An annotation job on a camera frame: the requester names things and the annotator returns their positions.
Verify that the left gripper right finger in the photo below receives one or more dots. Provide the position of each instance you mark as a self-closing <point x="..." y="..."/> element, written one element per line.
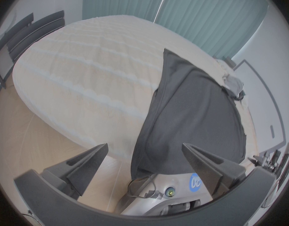
<point x="212" y="173"/>

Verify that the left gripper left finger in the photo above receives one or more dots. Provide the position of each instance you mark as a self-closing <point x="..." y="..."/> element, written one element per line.
<point x="81" y="171"/>

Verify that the black T-shirt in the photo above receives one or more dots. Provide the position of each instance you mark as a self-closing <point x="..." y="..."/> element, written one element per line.
<point x="193" y="114"/>

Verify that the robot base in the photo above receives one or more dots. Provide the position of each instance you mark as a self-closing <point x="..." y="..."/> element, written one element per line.
<point x="179" y="185"/>

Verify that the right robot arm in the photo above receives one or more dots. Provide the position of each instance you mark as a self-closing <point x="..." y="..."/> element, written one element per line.
<point x="269" y="161"/>

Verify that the bed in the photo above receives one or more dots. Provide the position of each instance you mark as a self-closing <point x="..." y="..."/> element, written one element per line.
<point x="88" y="67"/>

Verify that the black shiny garment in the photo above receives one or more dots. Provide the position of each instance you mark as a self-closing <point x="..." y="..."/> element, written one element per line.
<point x="240" y="95"/>

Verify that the grey garment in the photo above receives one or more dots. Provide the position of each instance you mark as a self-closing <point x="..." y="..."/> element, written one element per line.
<point x="233" y="83"/>

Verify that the grey bedside table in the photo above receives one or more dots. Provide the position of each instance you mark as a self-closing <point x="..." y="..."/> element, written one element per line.
<point x="229" y="62"/>

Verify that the black chest of drawers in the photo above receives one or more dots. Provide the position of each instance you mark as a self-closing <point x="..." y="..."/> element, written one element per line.
<point x="34" y="34"/>

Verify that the blue-green curtain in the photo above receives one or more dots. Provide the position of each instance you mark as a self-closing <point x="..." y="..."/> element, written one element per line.
<point x="212" y="15"/>
<point x="121" y="1"/>

